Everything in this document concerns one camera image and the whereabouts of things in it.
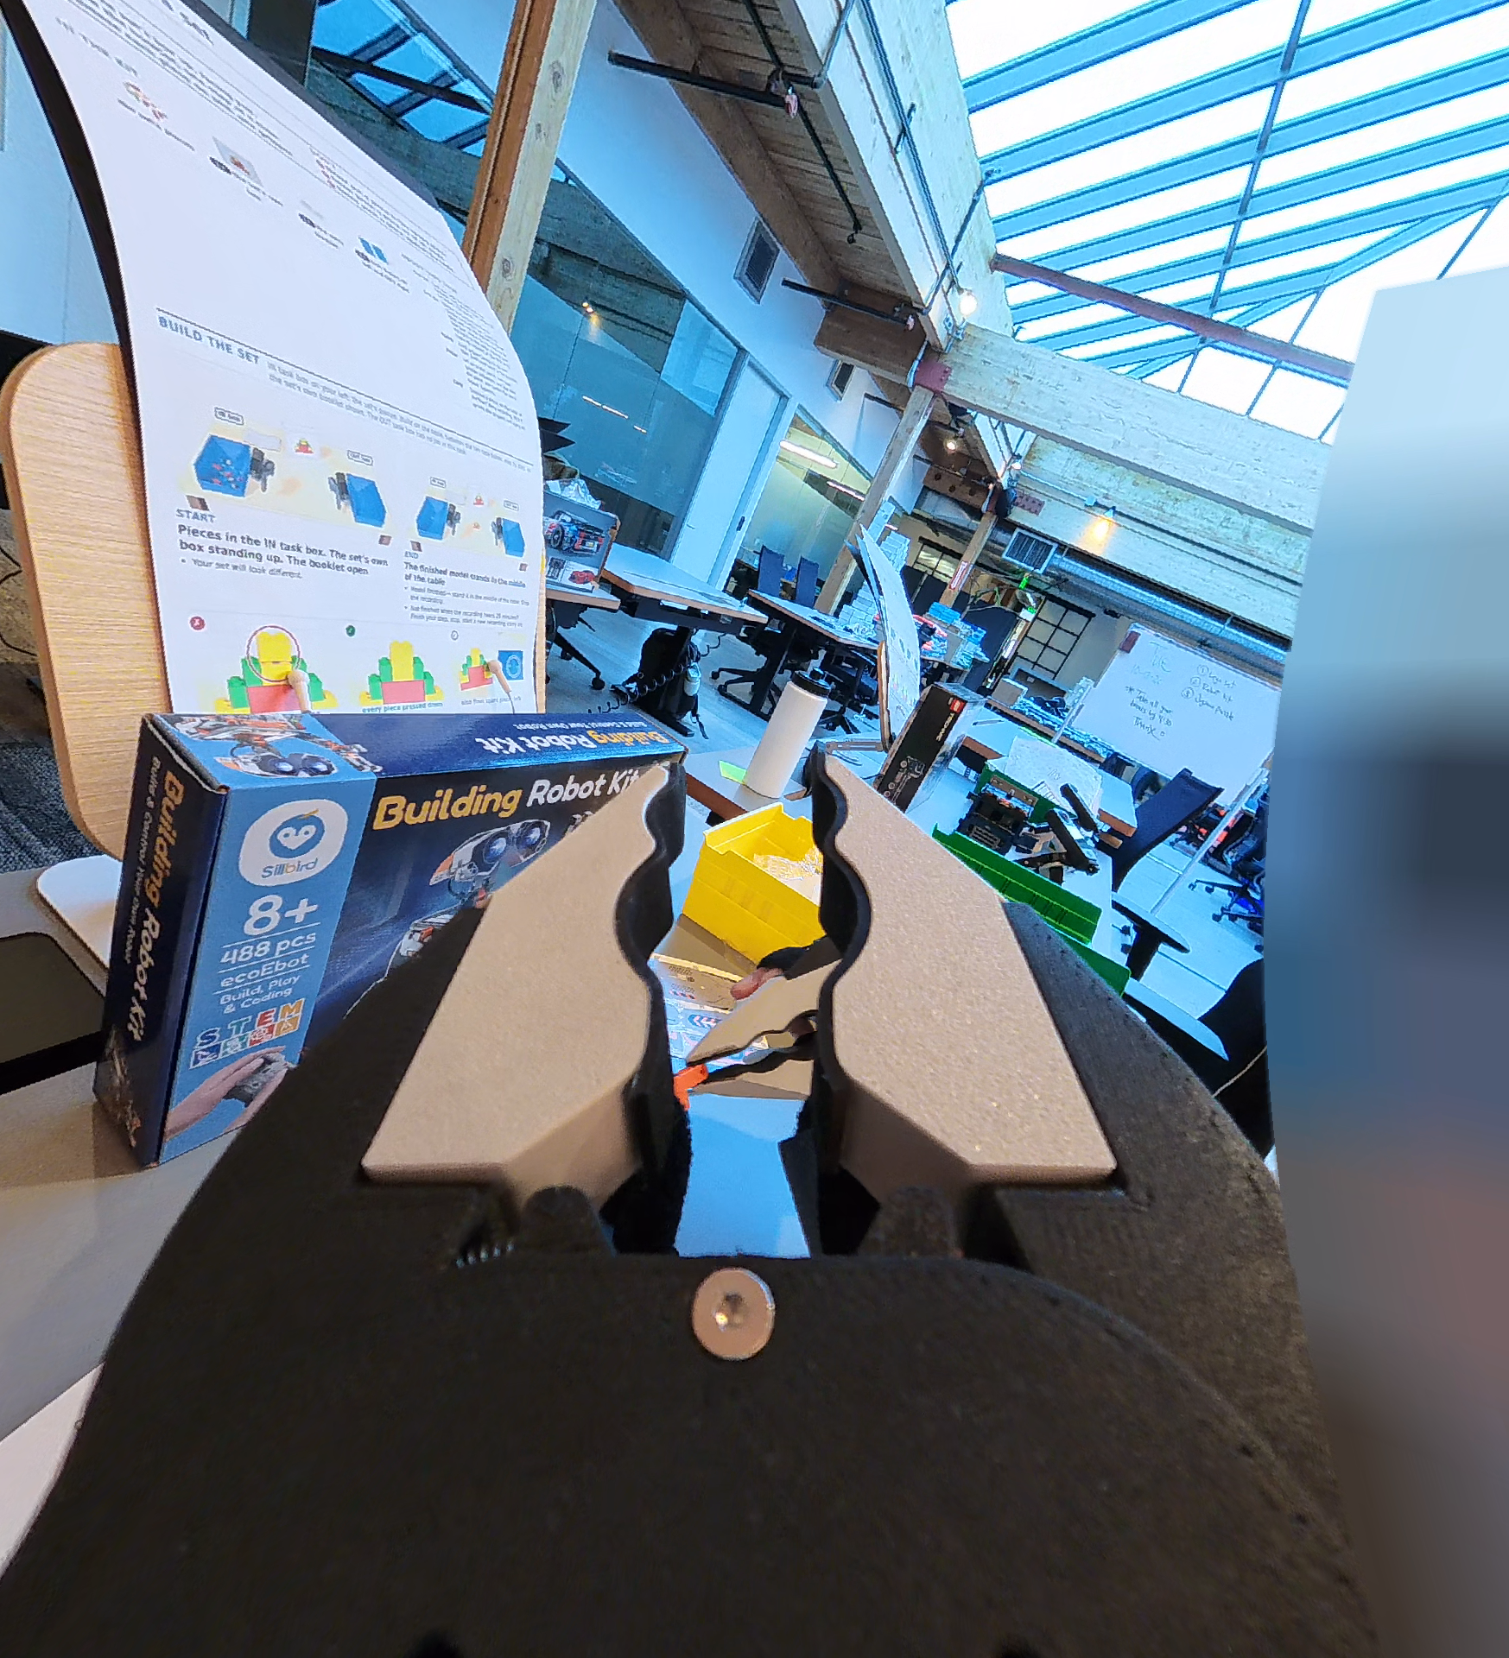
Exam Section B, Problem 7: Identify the black office chair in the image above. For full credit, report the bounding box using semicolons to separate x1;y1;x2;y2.
1110;769;1223;980

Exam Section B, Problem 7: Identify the white bottle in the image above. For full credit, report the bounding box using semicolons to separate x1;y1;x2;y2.
743;672;835;800

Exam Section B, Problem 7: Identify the blue robot kit box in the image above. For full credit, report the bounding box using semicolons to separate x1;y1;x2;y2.
93;711;690;1169

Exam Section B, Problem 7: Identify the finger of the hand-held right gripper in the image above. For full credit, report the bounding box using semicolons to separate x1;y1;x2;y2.
688;966;835;1067

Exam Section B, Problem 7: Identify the yellow parts bin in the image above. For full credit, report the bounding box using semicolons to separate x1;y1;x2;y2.
683;804;829;964

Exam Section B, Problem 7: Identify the black carton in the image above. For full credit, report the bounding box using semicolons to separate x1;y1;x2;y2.
874;683;985;814

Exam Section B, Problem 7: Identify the black backpack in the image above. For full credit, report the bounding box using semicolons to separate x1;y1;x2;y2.
622;627;706;738

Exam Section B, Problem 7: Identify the white instruction poster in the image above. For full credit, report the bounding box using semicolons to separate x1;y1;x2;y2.
21;0;550;716
854;523;927;744

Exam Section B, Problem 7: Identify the background office desk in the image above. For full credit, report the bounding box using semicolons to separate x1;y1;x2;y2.
544;543;770;695

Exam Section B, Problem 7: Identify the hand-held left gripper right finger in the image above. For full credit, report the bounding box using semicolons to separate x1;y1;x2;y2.
809;750;1118;1194

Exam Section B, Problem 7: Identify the green parts bin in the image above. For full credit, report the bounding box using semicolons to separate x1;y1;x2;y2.
932;828;1134;993

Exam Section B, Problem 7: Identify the whiteboard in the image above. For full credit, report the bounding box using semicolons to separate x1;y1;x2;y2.
1071;627;1290;794

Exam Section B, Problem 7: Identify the wooden poster stand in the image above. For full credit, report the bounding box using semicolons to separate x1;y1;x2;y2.
0;344;175;966

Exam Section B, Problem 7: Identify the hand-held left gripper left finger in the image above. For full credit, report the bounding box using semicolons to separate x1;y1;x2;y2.
362;761;692;1214

